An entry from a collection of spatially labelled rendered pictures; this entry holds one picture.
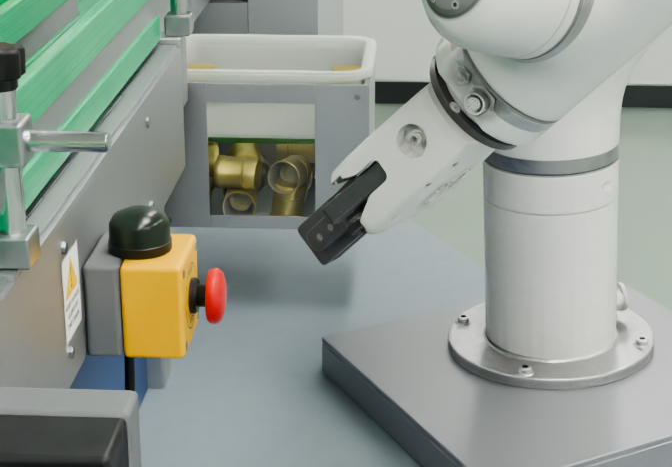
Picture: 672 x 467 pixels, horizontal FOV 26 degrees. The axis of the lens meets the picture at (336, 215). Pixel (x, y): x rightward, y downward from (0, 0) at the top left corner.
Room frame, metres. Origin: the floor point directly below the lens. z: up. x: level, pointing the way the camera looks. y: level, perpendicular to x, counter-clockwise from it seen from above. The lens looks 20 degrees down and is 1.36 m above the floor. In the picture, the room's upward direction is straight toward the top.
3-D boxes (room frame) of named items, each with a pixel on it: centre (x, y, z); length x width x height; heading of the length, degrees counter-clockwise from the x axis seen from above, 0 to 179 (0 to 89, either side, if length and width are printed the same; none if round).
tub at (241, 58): (1.51, 0.07, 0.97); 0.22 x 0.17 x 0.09; 87
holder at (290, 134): (1.51, 0.10, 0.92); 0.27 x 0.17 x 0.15; 87
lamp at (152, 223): (0.97, 0.14, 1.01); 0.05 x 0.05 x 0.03
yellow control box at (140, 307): (0.97, 0.14, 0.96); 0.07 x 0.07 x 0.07; 87
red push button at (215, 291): (0.96, 0.10, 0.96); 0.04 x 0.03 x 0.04; 177
